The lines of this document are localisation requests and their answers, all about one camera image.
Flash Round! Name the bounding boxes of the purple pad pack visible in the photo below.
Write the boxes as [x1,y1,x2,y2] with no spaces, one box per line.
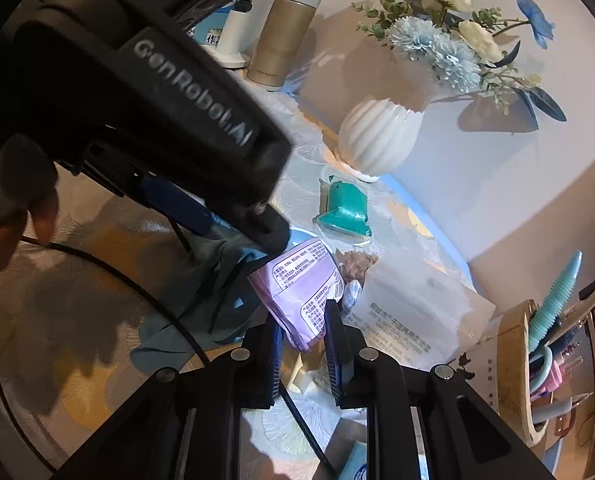
[248,237,344,352]

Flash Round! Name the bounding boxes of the plaid bow plush keychain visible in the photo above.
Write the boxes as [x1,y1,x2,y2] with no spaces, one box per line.
[335,250,379,311]

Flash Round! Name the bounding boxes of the teal drawstring pouch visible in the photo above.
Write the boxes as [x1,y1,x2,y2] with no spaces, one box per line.
[130,226,271,375]

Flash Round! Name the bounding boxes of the person's left hand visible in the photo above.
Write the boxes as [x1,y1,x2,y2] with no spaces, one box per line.
[0,136,58,272]

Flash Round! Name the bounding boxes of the clear plastic bag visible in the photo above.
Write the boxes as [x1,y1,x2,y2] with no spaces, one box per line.
[343,252,495,370]

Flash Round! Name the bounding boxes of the white desk lamp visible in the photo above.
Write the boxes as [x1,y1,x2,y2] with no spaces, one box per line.
[212,0,253,70]

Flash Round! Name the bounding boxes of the teal paper object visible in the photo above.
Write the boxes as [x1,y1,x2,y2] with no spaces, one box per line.
[314,174,372,238]

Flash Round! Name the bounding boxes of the wooden pen holder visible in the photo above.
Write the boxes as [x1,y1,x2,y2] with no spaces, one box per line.
[467,299,595,449]

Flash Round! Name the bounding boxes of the gold thermos bottle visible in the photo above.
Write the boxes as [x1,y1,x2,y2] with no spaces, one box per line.
[246,0,321,90]

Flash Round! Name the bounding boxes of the teal ribbed pen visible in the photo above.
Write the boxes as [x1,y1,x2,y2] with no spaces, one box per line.
[529,250,583,353]

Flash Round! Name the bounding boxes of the pink pen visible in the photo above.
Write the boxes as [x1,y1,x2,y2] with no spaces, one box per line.
[529,356,584,401]

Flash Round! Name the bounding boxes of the patterned table mat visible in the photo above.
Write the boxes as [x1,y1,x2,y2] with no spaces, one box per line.
[0,84,473,479]

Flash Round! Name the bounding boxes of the white ribbed vase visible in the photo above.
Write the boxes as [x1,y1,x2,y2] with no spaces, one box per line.
[335,98,424,183]

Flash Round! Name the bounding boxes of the artificial flower bouquet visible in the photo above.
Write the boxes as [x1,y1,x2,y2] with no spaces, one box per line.
[352,0,567,122]

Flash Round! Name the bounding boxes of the black cable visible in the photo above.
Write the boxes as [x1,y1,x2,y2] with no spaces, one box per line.
[0,234,339,479]

